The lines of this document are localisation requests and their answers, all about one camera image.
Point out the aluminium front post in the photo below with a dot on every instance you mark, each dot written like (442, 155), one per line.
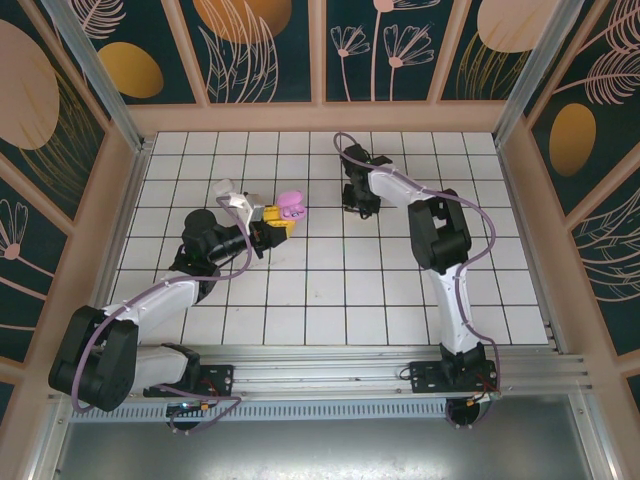
(45, 450)
(595, 440)

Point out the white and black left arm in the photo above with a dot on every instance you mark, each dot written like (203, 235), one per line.
(165, 297)

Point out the aluminium table side rail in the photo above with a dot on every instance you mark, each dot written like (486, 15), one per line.
(526, 225)
(125, 225)

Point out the panel with small orange oval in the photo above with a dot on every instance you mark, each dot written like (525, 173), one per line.
(150, 30)

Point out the panel with orange half circle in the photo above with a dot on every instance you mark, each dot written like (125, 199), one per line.
(250, 75)

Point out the grey metal sheet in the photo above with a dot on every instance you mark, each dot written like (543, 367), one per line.
(325, 450)

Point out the panel with leaf outlines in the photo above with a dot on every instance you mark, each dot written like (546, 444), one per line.
(615, 270)

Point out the panel with fern and oval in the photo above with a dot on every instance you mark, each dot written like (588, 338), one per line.
(590, 100)

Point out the panel with large cream oval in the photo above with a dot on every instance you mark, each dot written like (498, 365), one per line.
(30, 100)

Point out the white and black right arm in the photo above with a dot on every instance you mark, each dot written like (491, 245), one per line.
(440, 235)

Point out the panel with pink flowers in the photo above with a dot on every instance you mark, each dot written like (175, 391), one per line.
(380, 75)

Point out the white earbud case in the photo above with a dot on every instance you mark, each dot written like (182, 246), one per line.
(222, 188)

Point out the aluminium corner post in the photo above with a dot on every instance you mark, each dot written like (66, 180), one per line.
(102, 85)
(536, 65)

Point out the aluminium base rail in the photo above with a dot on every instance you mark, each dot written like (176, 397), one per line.
(325, 372)

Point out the panel with single flower outline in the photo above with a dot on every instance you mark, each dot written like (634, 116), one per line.
(30, 260)

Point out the panel with cream circle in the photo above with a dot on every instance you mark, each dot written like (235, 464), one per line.
(490, 75)

